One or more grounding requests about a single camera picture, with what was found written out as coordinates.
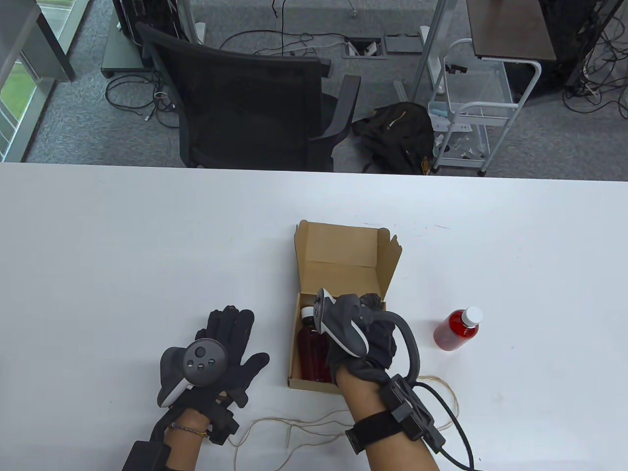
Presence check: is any person's right hand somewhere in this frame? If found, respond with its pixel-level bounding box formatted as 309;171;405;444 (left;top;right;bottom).
326;293;398;388

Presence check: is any person's left hand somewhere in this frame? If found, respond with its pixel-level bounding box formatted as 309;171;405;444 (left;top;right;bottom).
167;305;270;417

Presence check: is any red bottle with white cap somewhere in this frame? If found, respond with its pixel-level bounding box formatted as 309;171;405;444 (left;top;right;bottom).
433;307;484;351
298;305;333;383

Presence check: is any thin jute twine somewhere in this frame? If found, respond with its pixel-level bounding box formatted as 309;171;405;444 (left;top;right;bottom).
231;375;462;471

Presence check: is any brown cardboard box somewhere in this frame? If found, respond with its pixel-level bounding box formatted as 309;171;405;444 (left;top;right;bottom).
287;220;403;393

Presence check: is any person's left forearm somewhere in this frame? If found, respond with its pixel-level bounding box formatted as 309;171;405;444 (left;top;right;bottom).
164;410;211;471

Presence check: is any person's right forearm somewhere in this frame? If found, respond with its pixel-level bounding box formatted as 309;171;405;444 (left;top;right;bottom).
339;366;442;471

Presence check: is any black forearm battery pack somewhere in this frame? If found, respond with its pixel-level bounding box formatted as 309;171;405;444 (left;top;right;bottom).
122;441;172;471

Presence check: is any grey floor outlet box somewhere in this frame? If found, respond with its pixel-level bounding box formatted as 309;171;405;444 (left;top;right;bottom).
342;37;387;59

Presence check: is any grey and white hand controller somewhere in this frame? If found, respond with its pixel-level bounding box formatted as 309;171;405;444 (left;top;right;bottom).
313;288;369;358
157;340;229;408

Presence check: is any black backpack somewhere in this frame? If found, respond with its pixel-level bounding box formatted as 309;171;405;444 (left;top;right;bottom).
352;102;437;175

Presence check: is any black mesh office chair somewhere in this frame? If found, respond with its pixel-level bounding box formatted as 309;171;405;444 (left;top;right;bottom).
135;22;361;172

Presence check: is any grey floor cover plate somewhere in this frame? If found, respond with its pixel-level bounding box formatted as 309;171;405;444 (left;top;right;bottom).
384;33;422;53

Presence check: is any black equipment rack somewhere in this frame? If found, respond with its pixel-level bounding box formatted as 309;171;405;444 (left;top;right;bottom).
112;0;182;40

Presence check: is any dark brown side table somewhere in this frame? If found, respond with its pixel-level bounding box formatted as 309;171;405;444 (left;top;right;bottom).
466;0;557;62

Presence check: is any grey curved glove cable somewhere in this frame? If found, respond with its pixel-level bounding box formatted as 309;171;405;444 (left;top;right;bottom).
370;309;421;386

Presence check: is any black forearm strap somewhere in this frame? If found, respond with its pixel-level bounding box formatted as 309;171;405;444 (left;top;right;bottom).
345;411;408;454

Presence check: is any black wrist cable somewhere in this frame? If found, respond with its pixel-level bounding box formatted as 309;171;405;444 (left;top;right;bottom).
417;383;476;471

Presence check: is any black floor cable tangle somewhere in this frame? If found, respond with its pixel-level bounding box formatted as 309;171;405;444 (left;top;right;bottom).
105;74;180;129
562;0;628;118

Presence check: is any white wire cart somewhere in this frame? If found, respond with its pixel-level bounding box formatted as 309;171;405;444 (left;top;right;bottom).
427;38;543;177

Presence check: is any grey stand base plate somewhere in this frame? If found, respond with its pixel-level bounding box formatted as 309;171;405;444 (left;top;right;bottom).
102;29;153;77

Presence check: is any grey aluminium post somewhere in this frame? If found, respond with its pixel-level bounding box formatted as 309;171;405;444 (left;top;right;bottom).
410;0;449;101

